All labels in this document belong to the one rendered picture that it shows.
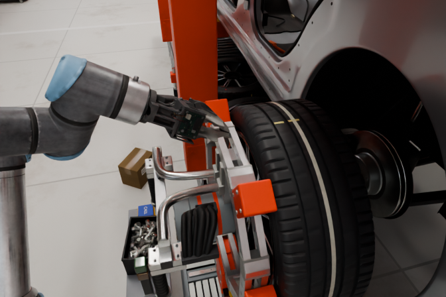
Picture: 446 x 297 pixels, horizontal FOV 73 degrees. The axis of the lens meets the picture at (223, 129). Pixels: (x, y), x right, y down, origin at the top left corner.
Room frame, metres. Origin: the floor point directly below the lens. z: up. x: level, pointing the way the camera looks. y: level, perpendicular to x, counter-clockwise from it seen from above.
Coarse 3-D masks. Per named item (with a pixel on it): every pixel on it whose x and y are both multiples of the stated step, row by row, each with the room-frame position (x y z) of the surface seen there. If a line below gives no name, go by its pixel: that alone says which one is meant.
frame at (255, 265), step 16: (208, 144) 0.85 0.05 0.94; (224, 144) 0.64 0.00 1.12; (240, 144) 0.64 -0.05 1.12; (208, 160) 0.85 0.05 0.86; (224, 160) 0.57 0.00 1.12; (240, 160) 0.58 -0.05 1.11; (240, 176) 0.52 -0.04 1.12; (240, 224) 0.44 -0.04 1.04; (256, 224) 0.44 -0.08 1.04; (240, 240) 0.41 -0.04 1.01; (256, 240) 0.42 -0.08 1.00; (224, 256) 0.60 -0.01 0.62; (240, 256) 0.39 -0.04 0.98; (256, 256) 0.39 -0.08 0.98; (224, 272) 0.55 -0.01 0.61; (240, 272) 0.39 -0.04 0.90; (256, 272) 0.37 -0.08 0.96; (240, 288) 0.39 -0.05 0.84
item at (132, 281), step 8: (128, 216) 0.91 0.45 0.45; (128, 224) 0.86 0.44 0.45; (168, 272) 0.63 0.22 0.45; (128, 280) 0.60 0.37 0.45; (136, 280) 0.60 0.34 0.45; (152, 280) 0.60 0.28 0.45; (168, 280) 0.60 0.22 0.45; (128, 288) 0.57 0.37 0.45; (136, 288) 0.57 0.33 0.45; (128, 296) 0.54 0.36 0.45; (136, 296) 0.54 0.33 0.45; (144, 296) 0.54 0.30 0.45; (152, 296) 0.55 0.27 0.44
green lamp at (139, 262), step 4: (144, 256) 0.58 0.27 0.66; (136, 260) 0.57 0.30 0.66; (140, 260) 0.57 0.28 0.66; (144, 260) 0.57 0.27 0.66; (136, 264) 0.55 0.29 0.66; (140, 264) 0.55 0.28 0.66; (144, 264) 0.55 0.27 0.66; (136, 268) 0.54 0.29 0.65; (140, 268) 0.54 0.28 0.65; (144, 268) 0.54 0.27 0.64; (136, 272) 0.54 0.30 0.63; (140, 272) 0.54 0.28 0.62
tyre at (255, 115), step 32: (256, 128) 0.63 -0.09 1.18; (288, 128) 0.64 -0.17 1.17; (320, 128) 0.63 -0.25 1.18; (256, 160) 0.58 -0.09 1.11; (288, 160) 0.54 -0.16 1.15; (320, 160) 0.54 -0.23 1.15; (352, 160) 0.55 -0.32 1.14; (288, 192) 0.46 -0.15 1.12; (320, 192) 0.47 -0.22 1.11; (352, 192) 0.48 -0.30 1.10; (288, 224) 0.41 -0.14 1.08; (320, 224) 0.42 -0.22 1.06; (352, 224) 0.43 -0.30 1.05; (288, 256) 0.37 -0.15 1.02; (320, 256) 0.38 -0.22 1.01; (352, 256) 0.39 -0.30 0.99; (288, 288) 0.34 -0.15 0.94; (320, 288) 0.35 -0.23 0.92; (352, 288) 0.37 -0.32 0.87
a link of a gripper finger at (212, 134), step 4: (204, 128) 0.56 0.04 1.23; (208, 128) 0.57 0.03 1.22; (212, 128) 0.58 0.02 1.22; (200, 132) 0.54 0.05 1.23; (204, 132) 0.55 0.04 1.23; (208, 132) 0.56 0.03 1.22; (212, 132) 0.56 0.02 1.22; (216, 132) 0.57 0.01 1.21; (220, 132) 0.57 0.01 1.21; (224, 132) 0.57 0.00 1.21; (200, 136) 0.55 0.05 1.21; (204, 136) 0.53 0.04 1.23; (208, 136) 0.53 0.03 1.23; (212, 136) 0.54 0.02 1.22; (216, 136) 0.55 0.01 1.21; (220, 136) 0.57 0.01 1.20; (212, 140) 0.52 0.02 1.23; (216, 140) 0.53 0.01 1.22
